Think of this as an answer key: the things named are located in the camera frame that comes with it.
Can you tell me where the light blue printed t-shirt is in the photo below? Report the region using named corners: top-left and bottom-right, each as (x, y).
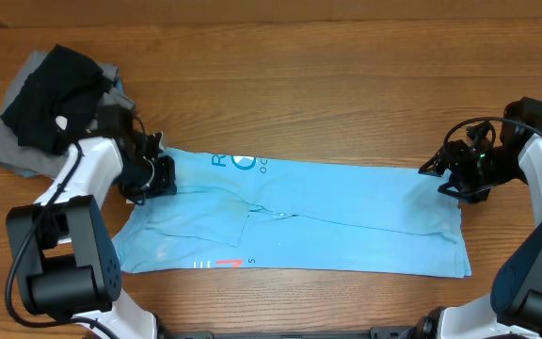
top-left (113, 149), bottom-right (471, 278)

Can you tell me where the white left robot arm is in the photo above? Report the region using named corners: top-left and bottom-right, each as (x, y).
top-left (4, 105), bottom-right (177, 338)

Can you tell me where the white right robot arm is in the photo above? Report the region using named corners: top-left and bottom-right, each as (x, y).
top-left (404, 97), bottom-right (542, 339)

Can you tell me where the black folded garment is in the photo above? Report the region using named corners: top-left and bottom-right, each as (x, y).
top-left (1, 44), bottom-right (113, 155)

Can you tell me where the grey folded garment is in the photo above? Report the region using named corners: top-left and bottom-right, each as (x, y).
top-left (0, 50), bottom-right (136, 178)

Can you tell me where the black table edge rail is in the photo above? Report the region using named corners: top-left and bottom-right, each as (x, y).
top-left (164, 326), bottom-right (414, 339)

